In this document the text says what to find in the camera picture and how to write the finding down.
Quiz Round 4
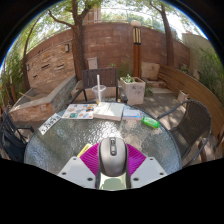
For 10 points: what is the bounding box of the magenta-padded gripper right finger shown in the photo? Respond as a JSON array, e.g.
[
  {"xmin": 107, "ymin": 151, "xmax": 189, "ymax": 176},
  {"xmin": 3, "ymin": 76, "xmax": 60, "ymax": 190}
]
[{"xmin": 127, "ymin": 143, "xmax": 168, "ymax": 190}]

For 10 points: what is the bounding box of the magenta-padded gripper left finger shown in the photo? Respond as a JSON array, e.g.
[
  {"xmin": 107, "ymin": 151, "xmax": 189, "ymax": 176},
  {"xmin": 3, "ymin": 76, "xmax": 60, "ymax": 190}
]
[{"xmin": 57, "ymin": 142, "xmax": 100, "ymax": 190}]

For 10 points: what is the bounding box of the grey and black computer mouse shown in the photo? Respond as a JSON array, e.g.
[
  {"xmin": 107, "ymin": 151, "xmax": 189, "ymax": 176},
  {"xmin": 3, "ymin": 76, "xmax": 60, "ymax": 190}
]
[{"xmin": 97, "ymin": 136, "xmax": 129, "ymax": 179}]

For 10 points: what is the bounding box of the small green packet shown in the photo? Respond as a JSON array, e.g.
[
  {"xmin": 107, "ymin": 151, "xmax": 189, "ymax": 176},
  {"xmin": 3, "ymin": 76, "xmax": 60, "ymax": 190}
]
[{"xmin": 142, "ymin": 115, "xmax": 161, "ymax": 129}]

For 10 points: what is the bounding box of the blue book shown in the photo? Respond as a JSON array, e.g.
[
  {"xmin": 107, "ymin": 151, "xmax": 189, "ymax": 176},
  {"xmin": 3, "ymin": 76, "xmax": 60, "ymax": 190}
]
[{"xmin": 122, "ymin": 108, "xmax": 144, "ymax": 120}]

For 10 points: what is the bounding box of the black and white printed sheet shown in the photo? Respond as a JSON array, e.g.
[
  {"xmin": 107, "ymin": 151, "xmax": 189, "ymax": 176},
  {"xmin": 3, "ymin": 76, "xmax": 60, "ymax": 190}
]
[{"xmin": 38, "ymin": 113, "xmax": 63, "ymax": 136}]

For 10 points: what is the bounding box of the white book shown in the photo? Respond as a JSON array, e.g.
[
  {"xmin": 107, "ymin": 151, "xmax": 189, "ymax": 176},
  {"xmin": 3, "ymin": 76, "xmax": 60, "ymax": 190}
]
[{"xmin": 93, "ymin": 101, "xmax": 125, "ymax": 122}]

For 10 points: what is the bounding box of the dark wicker chair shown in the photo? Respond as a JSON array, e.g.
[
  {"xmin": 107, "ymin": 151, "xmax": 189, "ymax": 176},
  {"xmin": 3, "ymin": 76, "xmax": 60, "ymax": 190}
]
[{"xmin": 156, "ymin": 99, "xmax": 213, "ymax": 168}]

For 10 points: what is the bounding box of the clear plastic cup with straw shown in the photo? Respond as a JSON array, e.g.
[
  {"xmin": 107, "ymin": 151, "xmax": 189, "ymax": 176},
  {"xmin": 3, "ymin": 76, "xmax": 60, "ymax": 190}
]
[{"xmin": 91, "ymin": 74, "xmax": 107, "ymax": 105}]

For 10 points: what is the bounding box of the concrete planter with plant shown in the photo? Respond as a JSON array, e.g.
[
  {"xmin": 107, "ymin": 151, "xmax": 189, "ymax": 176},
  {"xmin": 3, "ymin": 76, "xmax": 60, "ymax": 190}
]
[{"xmin": 119, "ymin": 74, "xmax": 147, "ymax": 106}]

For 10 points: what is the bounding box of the dark wooden slatted chair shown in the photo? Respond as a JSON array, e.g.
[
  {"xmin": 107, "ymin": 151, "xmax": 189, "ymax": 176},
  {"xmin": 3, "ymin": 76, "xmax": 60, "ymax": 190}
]
[{"xmin": 69, "ymin": 67, "xmax": 129, "ymax": 104}]

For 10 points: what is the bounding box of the beige stone block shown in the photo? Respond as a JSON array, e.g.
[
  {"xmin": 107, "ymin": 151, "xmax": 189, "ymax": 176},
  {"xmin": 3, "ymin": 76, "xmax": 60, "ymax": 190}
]
[{"xmin": 141, "ymin": 62, "xmax": 161, "ymax": 81}]

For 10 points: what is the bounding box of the thick tree trunk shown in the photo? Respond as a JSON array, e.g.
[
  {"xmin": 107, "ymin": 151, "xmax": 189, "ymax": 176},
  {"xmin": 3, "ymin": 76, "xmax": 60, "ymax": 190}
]
[{"xmin": 48, "ymin": 0, "xmax": 94, "ymax": 81}]

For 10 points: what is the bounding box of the slim tree trunk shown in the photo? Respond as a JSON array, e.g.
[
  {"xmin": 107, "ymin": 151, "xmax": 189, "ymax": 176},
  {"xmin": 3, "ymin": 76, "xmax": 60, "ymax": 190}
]
[{"xmin": 149, "ymin": 1, "xmax": 175, "ymax": 67}]

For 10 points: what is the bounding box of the grey wall utility box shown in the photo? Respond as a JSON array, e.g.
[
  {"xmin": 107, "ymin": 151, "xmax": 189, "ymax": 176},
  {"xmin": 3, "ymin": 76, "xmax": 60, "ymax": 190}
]
[{"xmin": 87, "ymin": 57, "xmax": 99, "ymax": 70}]

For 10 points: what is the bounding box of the wooden garden lamp post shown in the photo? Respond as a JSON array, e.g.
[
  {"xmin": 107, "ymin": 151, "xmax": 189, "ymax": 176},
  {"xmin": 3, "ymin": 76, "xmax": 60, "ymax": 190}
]
[{"xmin": 130, "ymin": 19, "xmax": 143, "ymax": 78}]

